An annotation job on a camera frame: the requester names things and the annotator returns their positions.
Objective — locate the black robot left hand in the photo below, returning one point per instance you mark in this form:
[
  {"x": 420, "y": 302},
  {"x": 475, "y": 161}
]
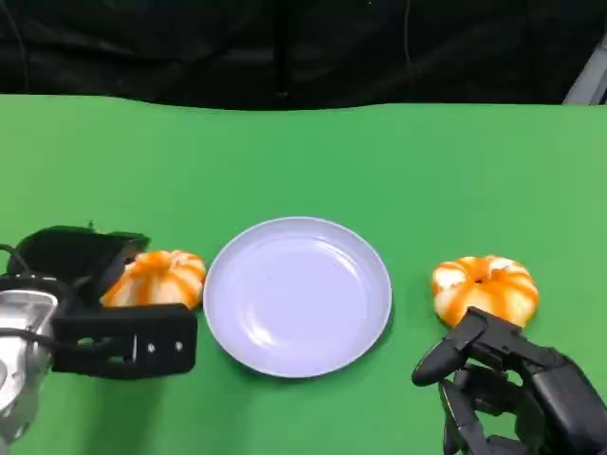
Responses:
[{"x": 161, "y": 341}]

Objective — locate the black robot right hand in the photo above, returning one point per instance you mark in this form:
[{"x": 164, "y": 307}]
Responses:
[{"x": 545, "y": 393}]

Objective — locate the orange white toy bread roll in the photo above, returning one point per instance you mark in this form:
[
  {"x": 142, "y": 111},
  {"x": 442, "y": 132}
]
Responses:
[
  {"x": 161, "y": 279},
  {"x": 483, "y": 284}
]

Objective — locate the lilac plate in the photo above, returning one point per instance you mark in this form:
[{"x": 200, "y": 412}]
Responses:
[{"x": 294, "y": 303}]

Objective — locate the green table cloth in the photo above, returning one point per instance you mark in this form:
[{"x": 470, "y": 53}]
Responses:
[{"x": 303, "y": 166}]

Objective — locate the black table skirt cloth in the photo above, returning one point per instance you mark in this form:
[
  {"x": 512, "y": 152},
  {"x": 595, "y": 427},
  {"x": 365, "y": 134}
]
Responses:
[{"x": 189, "y": 47}]

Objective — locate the grey aluminium frame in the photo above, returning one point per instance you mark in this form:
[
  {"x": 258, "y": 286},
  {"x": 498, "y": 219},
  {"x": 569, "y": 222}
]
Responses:
[{"x": 593, "y": 76}]

